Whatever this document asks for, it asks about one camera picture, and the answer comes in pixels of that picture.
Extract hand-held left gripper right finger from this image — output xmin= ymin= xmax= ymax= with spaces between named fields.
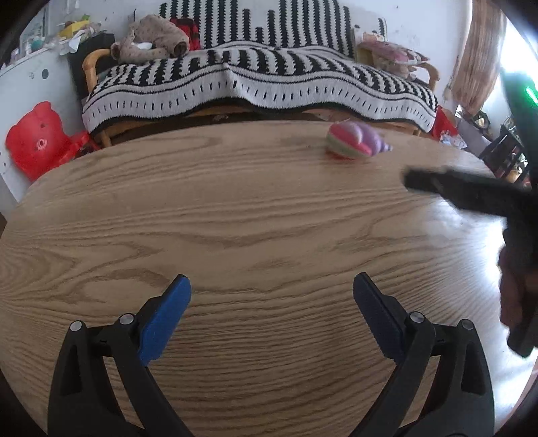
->
xmin=349 ymin=272 xmax=494 ymax=437

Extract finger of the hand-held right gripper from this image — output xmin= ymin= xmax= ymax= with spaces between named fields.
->
xmin=402 ymin=165 xmax=531 ymax=218

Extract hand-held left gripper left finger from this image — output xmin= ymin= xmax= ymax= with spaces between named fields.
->
xmin=47 ymin=274 xmax=192 ymax=437

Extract person's right hand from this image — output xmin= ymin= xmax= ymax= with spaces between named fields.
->
xmin=497 ymin=247 xmax=527 ymax=329

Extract pink white printed bag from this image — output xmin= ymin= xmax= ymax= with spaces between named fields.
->
xmin=440 ymin=128 xmax=468 ymax=149

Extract red bag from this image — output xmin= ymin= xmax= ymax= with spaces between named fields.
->
xmin=432 ymin=106 xmax=460 ymax=136

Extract pink purple shell toy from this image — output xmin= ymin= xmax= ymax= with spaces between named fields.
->
xmin=327 ymin=121 xmax=395 ymax=161

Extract pink curtain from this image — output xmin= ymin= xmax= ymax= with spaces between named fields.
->
xmin=445 ymin=0 xmax=506 ymax=117

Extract brown plush toy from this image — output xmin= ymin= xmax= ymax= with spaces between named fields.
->
xmin=356 ymin=31 xmax=430 ymax=79

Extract red bear-shaped plastic stool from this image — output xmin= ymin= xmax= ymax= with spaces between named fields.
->
xmin=5 ymin=101 xmax=92 ymax=182

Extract striped black white sofa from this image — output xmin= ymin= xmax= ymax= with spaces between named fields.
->
xmin=82 ymin=0 xmax=438 ymax=136

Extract white cabinet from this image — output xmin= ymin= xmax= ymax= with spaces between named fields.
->
xmin=0 ymin=40 xmax=90 ymax=203

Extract brown teddy bear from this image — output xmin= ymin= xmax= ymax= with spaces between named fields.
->
xmin=110 ymin=14 xmax=191 ymax=65

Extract red black plush toy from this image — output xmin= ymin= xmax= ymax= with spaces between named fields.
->
xmin=169 ymin=17 xmax=201 ymax=52

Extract clutter pile on cabinet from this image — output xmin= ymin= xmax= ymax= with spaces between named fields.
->
xmin=58 ymin=14 xmax=102 ymax=56

